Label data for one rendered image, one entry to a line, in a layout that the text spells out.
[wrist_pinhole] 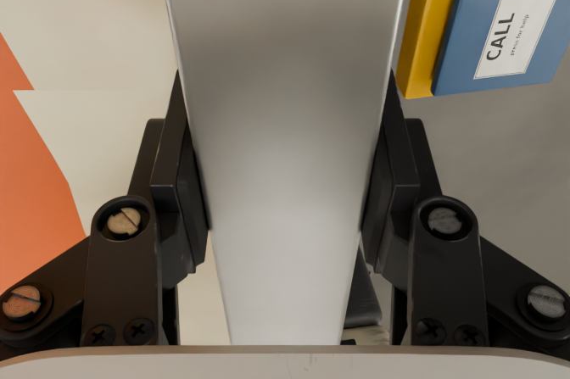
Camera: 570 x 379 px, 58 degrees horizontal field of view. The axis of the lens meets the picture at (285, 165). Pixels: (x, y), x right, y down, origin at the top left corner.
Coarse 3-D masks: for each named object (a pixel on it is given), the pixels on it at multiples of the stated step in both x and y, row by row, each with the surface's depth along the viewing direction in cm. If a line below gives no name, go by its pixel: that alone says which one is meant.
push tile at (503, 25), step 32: (480, 0) 34; (512, 0) 34; (544, 0) 35; (448, 32) 36; (480, 32) 36; (512, 32) 36; (544, 32) 37; (448, 64) 37; (480, 64) 38; (512, 64) 39; (544, 64) 39
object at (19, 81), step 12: (0, 36) 13; (0, 48) 13; (0, 60) 13; (12, 60) 13; (0, 72) 13; (12, 72) 13; (24, 72) 13; (0, 84) 14; (12, 84) 14; (24, 84) 14
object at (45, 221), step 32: (0, 96) 14; (0, 128) 15; (32, 128) 15; (0, 160) 16; (32, 160) 16; (0, 192) 17; (32, 192) 17; (64, 192) 17; (0, 224) 18; (32, 224) 18; (64, 224) 18; (0, 256) 20; (32, 256) 20; (0, 288) 22
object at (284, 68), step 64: (192, 0) 8; (256, 0) 8; (320, 0) 8; (384, 0) 8; (192, 64) 9; (256, 64) 9; (320, 64) 9; (384, 64) 9; (192, 128) 10; (256, 128) 10; (320, 128) 10; (256, 192) 11; (320, 192) 11; (256, 256) 13; (320, 256) 13; (256, 320) 16; (320, 320) 16
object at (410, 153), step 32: (384, 128) 11; (416, 128) 12; (384, 160) 10; (416, 160) 11; (384, 192) 10; (416, 192) 10; (384, 224) 11; (384, 256) 11; (512, 288) 9; (544, 288) 9; (512, 320) 9; (544, 320) 9
